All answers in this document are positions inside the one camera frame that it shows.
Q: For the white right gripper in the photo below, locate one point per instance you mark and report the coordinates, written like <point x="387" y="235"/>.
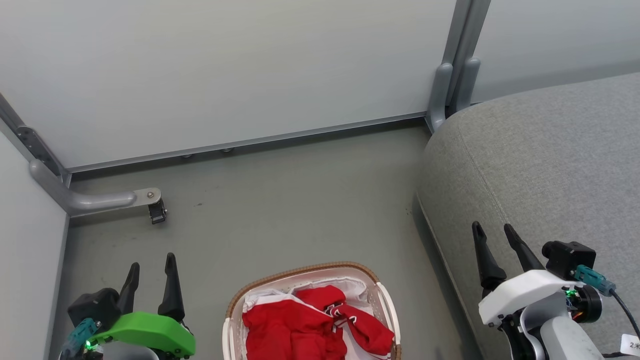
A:
<point x="525" y="292"/>

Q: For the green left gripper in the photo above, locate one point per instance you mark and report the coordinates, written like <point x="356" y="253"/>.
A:
<point x="150" y="330"/>

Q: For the red and white garment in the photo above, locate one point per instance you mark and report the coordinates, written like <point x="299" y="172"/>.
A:
<point x="285" y="330"/>

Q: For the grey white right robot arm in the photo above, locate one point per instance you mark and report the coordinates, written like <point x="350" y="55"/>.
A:
<point x="560" y="335"/>

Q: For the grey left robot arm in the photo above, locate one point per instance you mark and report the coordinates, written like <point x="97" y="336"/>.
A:
<point x="117" y="352"/>

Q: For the grey fabric sofa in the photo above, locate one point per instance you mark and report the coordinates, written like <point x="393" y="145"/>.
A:
<point x="540" y="170"/>

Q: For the black caster wheel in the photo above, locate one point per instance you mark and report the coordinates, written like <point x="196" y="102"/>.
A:
<point x="157" y="212"/>

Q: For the grey partition support leg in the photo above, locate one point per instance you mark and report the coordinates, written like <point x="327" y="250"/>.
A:
<point x="85" y="200"/>

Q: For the white laundry basket brown rim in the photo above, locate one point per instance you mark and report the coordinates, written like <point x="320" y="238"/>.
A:
<point x="390" y="315"/>

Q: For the white basket liner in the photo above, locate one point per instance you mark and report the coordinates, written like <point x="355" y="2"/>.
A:
<point x="350" y="285"/>

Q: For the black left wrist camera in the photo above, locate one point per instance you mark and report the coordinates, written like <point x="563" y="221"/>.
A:
<point x="95" y="305"/>

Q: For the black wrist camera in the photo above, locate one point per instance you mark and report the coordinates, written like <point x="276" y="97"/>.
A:
<point x="570" y="257"/>
<point x="95" y="305"/>

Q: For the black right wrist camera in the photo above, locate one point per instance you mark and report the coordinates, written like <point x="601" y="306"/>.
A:
<point x="570" y="257"/>

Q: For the teal left camera connector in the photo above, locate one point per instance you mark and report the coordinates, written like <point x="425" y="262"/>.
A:
<point x="80" y="334"/>

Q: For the teal camera connector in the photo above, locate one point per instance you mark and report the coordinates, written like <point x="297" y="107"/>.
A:
<point x="80" y="334"/>
<point x="594" y="279"/>

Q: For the teal right camera connector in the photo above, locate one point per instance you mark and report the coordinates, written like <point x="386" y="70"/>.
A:
<point x="594" y="279"/>

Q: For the grey partition post foot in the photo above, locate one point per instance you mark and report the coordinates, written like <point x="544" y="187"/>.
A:
<point x="440" y="95"/>
<point x="469" y="82"/>

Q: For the grey partition bottom rail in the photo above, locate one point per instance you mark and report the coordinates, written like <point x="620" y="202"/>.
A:
<point x="250" y="142"/>

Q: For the grey metal hinge bracket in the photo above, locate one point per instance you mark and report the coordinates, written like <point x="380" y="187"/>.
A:
<point x="37" y="147"/>

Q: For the grey partition upright post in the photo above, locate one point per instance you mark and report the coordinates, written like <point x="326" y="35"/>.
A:
<point x="465" y="30"/>

